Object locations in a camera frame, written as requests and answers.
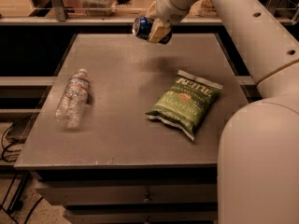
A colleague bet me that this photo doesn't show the metal shelf rack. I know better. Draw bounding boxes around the metal shelf rack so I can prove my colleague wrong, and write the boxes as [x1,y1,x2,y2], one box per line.
[0,0,299,27]

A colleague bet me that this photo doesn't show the black floor cables left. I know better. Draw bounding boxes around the black floor cables left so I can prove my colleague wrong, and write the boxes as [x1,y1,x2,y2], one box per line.
[0,115,45,224]

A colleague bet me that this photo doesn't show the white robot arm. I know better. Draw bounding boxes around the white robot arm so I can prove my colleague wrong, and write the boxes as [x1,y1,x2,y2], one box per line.
[211,0,299,224]

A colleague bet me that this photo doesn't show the green jalapeno chip bag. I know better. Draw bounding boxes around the green jalapeno chip bag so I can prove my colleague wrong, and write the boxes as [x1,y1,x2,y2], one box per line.
[146,70,222,141]

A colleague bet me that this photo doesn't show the clear plastic container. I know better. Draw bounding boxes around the clear plastic container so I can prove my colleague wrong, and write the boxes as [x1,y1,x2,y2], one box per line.
[80,0,115,17]

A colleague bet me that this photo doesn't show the blue pepsi can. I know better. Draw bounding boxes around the blue pepsi can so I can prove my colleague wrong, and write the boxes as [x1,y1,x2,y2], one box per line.
[132,16,173,46]

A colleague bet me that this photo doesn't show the printed snack bag on shelf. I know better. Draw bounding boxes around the printed snack bag on shelf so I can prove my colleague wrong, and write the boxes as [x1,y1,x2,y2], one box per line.
[190,0,218,18]

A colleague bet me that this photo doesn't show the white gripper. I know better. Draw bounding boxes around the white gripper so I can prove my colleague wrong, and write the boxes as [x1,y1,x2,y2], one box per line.
[146,0,199,44]

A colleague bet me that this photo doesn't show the grey drawer cabinet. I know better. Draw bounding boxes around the grey drawer cabinet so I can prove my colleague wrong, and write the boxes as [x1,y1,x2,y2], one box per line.
[16,34,247,224]

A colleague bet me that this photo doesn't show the clear plastic water bottle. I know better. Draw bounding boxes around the clear plastic water bottle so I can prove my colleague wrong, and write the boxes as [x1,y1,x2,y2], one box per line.
[55,69,91,130]

